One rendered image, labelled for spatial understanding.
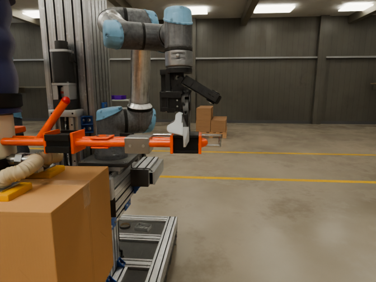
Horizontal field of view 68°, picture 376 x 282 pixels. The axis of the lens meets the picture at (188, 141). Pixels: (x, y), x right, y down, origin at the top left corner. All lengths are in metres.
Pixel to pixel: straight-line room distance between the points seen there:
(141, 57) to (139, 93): 0.15
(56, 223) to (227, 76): 10.73
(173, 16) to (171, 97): 0.20
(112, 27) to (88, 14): 0.71
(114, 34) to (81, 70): 0.71
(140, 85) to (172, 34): 0.53
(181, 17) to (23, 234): 0.64
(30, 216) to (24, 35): 13.10
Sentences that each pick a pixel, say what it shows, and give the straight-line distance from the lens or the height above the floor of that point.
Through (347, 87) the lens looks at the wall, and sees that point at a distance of 12.34.
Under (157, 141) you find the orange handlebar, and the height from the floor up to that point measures 1.21.
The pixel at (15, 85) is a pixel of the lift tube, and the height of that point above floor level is 1.36.
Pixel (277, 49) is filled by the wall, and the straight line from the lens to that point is 11.59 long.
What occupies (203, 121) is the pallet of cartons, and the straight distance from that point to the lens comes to 7.79.
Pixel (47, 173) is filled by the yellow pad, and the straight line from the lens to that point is 0.98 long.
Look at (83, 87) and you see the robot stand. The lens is 1.50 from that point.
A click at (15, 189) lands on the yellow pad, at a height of 1.09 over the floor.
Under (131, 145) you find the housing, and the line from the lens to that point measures 0.78.
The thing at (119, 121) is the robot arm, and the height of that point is 1.21.
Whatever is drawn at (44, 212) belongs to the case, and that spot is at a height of 1.08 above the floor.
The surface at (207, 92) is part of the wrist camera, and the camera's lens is 0.75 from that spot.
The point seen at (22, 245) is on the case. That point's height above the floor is 0.99.
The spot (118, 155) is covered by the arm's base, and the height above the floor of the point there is 1.06.
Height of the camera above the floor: 1.35
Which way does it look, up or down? 11 degrees down
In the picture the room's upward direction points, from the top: straight up
